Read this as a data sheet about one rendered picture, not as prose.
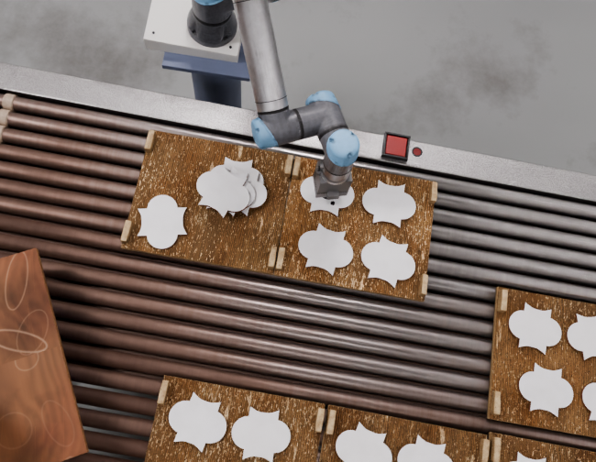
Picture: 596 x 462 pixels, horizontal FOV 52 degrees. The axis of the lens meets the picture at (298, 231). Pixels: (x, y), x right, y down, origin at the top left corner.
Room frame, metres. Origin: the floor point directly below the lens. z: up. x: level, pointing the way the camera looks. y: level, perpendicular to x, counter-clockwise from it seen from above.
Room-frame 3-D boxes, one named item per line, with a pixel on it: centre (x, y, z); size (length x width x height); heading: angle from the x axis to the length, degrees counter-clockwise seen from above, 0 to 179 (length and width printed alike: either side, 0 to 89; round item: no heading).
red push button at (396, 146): (0.84, -0.21, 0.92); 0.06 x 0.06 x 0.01; 5
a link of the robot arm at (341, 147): (0.64, -0.05, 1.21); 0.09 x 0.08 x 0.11; 34
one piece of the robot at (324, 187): (0.62, -0.05, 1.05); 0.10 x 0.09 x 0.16; 21
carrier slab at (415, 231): (0.56, -0.16, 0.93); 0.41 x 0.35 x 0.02; 95
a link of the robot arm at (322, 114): (0.71, 0.02, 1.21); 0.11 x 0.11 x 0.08; 34
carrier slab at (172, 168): (0.52, 0.25, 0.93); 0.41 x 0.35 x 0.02; 96
